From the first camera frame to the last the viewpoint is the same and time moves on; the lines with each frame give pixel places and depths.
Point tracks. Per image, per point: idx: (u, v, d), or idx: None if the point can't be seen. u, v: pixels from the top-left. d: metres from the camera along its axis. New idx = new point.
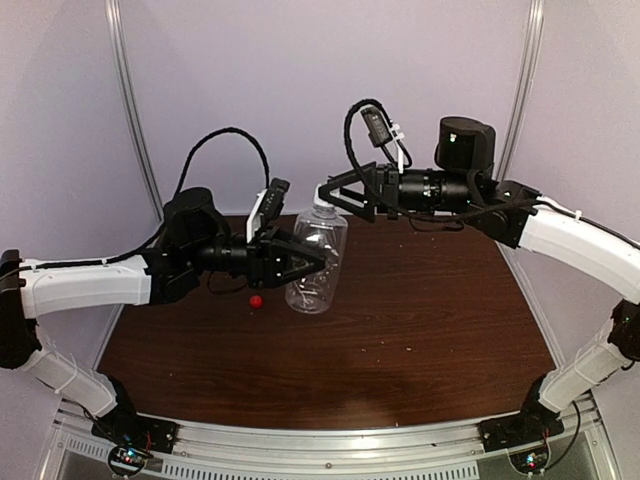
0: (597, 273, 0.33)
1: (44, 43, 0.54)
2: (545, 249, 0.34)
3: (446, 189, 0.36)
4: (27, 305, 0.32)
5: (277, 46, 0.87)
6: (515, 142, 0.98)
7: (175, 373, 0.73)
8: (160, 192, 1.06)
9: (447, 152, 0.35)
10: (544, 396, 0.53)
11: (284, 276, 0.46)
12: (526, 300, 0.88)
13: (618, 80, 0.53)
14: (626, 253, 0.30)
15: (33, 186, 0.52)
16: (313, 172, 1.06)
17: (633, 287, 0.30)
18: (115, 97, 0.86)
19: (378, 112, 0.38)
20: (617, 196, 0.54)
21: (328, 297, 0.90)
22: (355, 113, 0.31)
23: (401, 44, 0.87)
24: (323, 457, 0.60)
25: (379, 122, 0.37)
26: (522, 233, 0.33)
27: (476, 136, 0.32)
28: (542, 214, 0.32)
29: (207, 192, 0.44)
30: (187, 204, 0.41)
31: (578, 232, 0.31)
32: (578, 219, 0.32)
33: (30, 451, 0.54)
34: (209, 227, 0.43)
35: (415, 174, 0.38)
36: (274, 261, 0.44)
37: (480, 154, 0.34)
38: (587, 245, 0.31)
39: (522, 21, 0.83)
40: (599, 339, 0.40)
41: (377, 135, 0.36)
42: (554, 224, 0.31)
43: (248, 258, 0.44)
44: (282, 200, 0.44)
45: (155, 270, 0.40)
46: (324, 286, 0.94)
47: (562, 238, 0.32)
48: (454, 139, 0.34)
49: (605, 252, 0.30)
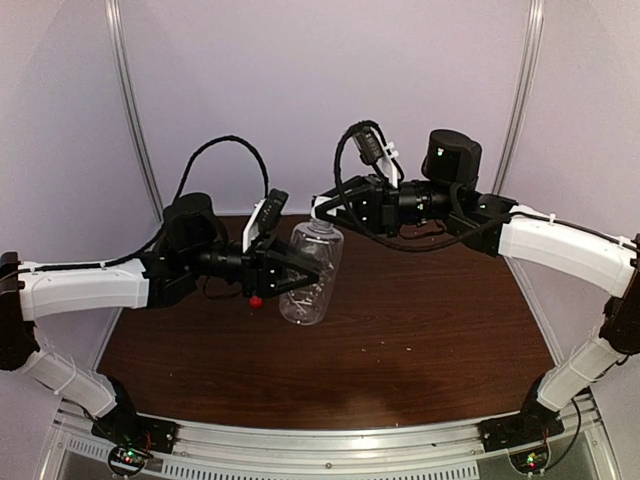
0: (583, 273, 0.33)
1: (44, 45, 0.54)
2: (526, 254, 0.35)
3: (435, 199, 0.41)
4: (26, 307, 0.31)
5: (277, 46, 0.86)
6: (515, 142, 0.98)
7: (175, 373, 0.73)
8: (161, 192, 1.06)
9: (434, 164, 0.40)
10: (543, 396, 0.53)
11: (278, 287, 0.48)
12: (526, 300, 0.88)
13: (618, 78, 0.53)
14: (602, 248, 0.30)
15: (34, 188, 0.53)
16: (313, 173, 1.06)
17: (615, 282, 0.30)
18: (115, 99, 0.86)
19: (370, 129, 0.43)
20: (617, 197, 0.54)
21: (323, 307, 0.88)
22: (347, 138, 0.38)
23: (401, 44, 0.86)
24: (323, 457, 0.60)
25: (372, 140, 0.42)
26: (500, 241, 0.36)
27: (462, 153, 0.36)
28: (516, 221, 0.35)
29: (206, 196, 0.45)
30: (187, 208, 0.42)
31: (552, 233, 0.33)
32: (552, 222, 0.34)
33: (30, 452, 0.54)
34: (207, 232, 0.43)
35: (408, 187, 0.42)
36: (268, 272, 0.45)
37: (462, 167, 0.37)
38: (560, 244, 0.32)
39: (522, 21, 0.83)
40: (592, 336, 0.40)
41: (370, 154, 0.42)
42: (527, 229, 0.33)
43: (241, 266, 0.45)
44: (280, 209, 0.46)
45: (153, 273, 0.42)
46: (321, 295, 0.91)
47: (535, 240, 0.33)
48: (441, 153, 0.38)
49: (581, 249, 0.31)
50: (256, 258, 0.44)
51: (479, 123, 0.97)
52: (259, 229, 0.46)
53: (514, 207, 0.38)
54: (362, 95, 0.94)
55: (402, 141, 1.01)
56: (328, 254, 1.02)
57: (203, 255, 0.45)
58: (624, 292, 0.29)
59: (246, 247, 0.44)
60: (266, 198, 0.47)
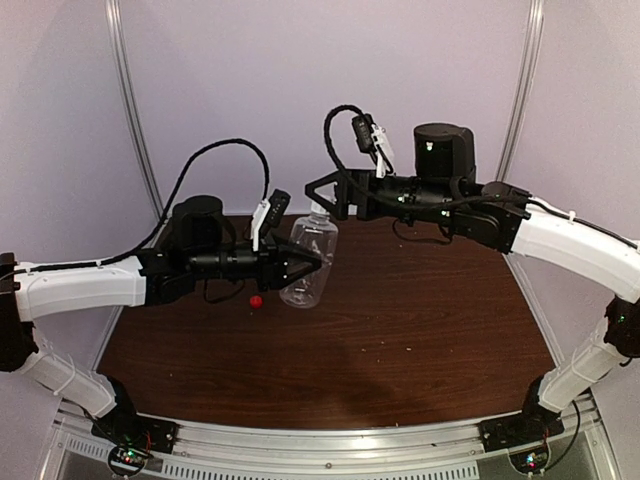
0: (592, 274, 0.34)
1: (44, 45, 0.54)
2: (538, 252, 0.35)
3: (420, 198, 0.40)
4: (22, 307, 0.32)
5: (277, 45, 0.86)
6: (515, 142, 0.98)
7: (175, 373, 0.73)
8: (161, 192, 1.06)
9: (424, 160, 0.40)
10: (544, 399, 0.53)
11: (288, 278, 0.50)
12: (525, 300, 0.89)
13: (619, 79, 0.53)
14: (623, 253, 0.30)
15: (33, 187, 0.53)
16: (313, 173, 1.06)
17: (629, 286, 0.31)
18: (115, 99, 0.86)
19: (367, 117, 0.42)
20: (617, 197, 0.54)
21: (317, 291, 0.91)
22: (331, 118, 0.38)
23: (402, 45, 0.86)
24: (323, 457, 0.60)
25: (365, 128, 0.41)
26: (515, 238, 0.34)
27: (453, 142, 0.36)
28: (535, 216, 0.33)
29: (215, 199, 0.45)
30: (195, 207, 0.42)
31: (572, 233, 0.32)
32: (572, 221, 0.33)
33: (30, 452, 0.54)
34: (214, 233, 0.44)
35: (393, 183, 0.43)
36: (281, 265, 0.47)
37: (457, 158, 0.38)
38: (579, 245, 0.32)
39: (522, 21, 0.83)
40: (594, 340, 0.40)
41: (362, 141, 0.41)
42: (548, 227, 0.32)
43: (257, 263, 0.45)
44: (286, 207, 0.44)
45: (150, 271, 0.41)
46: (314, 283, 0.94)
47: (553, 239, 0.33)
48: (431, 147, 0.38)
49: (601, 252, 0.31)
50: (272, 255, 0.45)
51: (478, 124, 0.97)
52: (268, 228, 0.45)
53: (529, 198, 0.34)
54: (362, 95, 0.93)
55: (402, 141, 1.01)
56: (322, 246, 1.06)
57: (211, 257, 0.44)
58: (638, 297, 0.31)
59: (258, 245, 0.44)
60: (271, 197, 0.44)
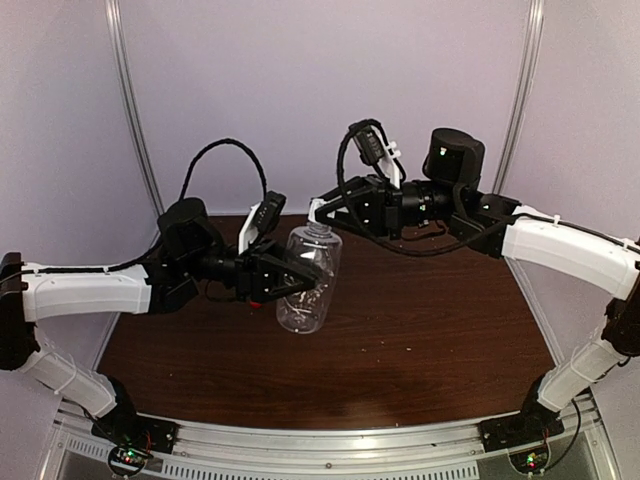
0: (586, 274, 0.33)
1: (45, 47, 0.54)
2: (527, 255, 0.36)
3: (438, 199, 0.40)
4: (28, 308, 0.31)
5: (277, 47, 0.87)
6: (515, 141, 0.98)
7: (175, 374, 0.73)
8: (161, 192, 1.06)
9: (436, 165, 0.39)
10: (543, 396, 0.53)
11: (273, 293, 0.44)
12: (526, 300, 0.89)
13: (618, 79, 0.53)
14: (607, 250, 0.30)
15: (34, 187, 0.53)
16: (314, 173, 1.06)
17: (619, 284, 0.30)
18: (115, 98, 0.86)
19: (371, 128, 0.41)
20: (616, 198, 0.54)
21: (321, 316, 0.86)
22: (348, 140, 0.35)
23: (402, 45, 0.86)
24: (323, 457, 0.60)
25: (373, 139, 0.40)
26: (503, 242, 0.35)
27: (465, 151, 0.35)
28: (520, 222, 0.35)
29: (197, 201, 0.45)
30: (179, 216, 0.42)
31: (556, 234, 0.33)
32: (558, 224, 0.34)
33: (30, 452, 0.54)
34: (203, 238, 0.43)
35: (408, 188, 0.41)
36: (262, 276, 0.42)
37: (465, 168, 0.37)
38: (564, 245, 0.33)
39: (521, 21, 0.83)
40: (593, 338, 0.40)
41: (372, 153, 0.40)
42: (531, 230, 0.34)
43: (235, 268, 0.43)
44: (277, 210, 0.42)
45: (156, 280, 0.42)
46: (320, 302, 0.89)
47: (540, 241, 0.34)
48: (445, 152, 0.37)
49: (585, 251, 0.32)
50: (248, 261, 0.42)
51: (479, 123, 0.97)
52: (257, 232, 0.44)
53: (517, 206, 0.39)
54: (363, 95, 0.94)
55: (402, 141, 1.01)
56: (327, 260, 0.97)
57: (202, 260, 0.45)
58: (628, 293, 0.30)
59: (243, 248, 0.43)
60: (263, 200, 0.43)
